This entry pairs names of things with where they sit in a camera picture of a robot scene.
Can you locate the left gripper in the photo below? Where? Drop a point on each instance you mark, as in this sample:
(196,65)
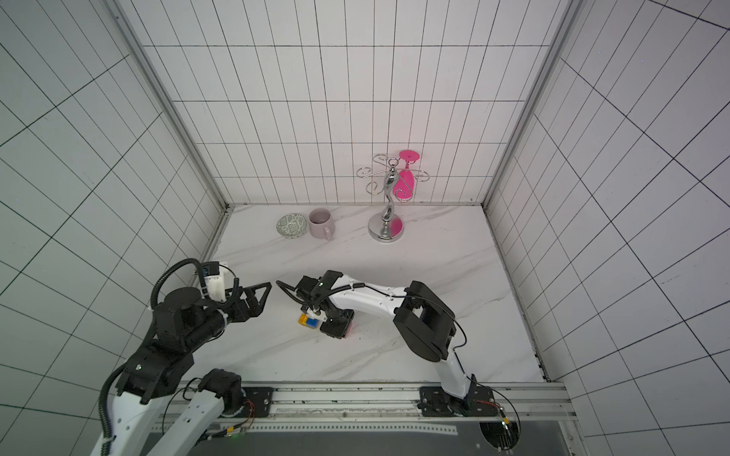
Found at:
(243,314)

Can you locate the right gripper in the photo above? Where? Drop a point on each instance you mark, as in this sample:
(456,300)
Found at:
(329,325)

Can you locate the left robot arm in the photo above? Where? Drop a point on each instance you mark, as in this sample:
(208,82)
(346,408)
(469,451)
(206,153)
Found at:
(185,317)

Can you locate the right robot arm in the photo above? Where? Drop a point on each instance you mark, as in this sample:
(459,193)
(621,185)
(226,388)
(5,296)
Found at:
(425,323)

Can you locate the pale pink mug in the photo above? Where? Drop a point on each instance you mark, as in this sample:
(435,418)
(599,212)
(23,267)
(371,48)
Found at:
(321,224)

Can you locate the silver cup holder stand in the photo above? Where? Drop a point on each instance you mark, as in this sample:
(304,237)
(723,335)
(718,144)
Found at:
(387,226)

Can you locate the pink wine glass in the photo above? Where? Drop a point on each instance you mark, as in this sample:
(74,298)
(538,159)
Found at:
(404,188)

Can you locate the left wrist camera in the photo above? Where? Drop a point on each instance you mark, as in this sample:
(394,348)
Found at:
(216,275)

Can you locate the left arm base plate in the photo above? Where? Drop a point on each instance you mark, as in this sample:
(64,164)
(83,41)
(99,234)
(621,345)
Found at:
(252,402)

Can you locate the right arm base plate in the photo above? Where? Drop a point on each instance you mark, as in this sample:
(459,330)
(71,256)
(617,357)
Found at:
(479,402)

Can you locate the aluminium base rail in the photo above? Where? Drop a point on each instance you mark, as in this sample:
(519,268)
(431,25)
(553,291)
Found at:
(360,407)

